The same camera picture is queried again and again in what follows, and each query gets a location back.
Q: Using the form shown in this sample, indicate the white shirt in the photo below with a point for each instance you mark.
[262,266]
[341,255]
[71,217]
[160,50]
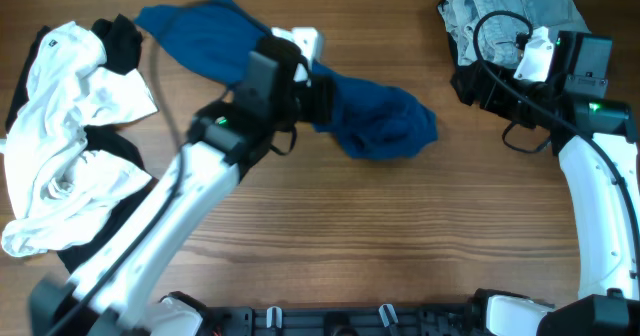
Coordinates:
[62,194]

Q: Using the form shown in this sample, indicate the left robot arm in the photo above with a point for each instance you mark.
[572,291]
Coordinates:
[110,293]

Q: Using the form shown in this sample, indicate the black garment left pile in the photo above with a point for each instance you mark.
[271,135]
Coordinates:
[122,44]

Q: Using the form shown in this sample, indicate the folded light blue jeans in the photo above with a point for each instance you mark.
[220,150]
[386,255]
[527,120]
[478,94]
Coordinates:
[497,36]

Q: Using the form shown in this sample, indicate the blue polo shirt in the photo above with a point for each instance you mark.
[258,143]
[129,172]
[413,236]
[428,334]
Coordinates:
[369,120]

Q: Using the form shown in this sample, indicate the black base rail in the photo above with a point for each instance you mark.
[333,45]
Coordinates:
[387,319]

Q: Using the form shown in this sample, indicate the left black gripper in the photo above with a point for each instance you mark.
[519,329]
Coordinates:
[319,87]

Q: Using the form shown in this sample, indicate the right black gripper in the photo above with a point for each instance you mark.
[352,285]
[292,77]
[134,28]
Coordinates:
[484,93]

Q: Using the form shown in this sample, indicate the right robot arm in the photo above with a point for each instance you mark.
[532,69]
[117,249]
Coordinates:
[560,86]

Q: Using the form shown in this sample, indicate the folded black garment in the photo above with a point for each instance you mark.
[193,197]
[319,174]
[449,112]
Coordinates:
[470,81]

